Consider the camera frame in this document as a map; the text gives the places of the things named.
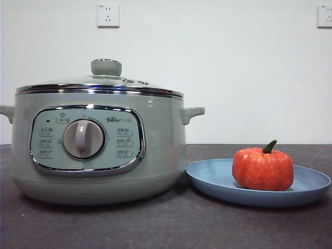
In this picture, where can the glass lid with green knob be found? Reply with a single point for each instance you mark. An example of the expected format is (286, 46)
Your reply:
(105, 68)

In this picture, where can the orange pumpkin with green stem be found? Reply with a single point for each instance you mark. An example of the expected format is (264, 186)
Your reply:
(262, 168)

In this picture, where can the pale green electric steamer pot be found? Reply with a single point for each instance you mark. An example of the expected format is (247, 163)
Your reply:
(160, 145)

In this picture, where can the blue plate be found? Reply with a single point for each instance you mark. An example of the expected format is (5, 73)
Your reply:
(212, 181)

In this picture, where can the white wall socket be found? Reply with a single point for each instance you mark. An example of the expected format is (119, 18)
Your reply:
(108, 15)
(325, 16)

